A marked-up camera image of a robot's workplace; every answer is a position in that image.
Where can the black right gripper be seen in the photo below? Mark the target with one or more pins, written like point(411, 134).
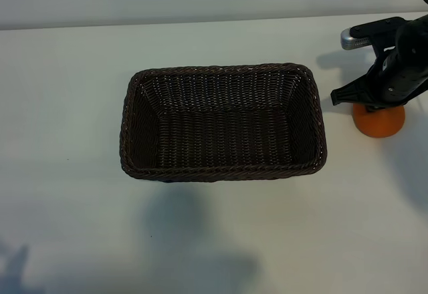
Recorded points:
point(401, 70)

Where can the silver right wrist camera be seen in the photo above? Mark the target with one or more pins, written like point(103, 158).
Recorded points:
point(354, 40)

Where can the orange fruit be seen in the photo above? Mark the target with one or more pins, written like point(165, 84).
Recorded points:
point(379, 123)

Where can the dark brown wicker basket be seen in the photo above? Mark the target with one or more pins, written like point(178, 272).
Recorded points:
point(224, 130)

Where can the black right camera bracket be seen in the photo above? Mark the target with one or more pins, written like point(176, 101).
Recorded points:
point(378, 28)

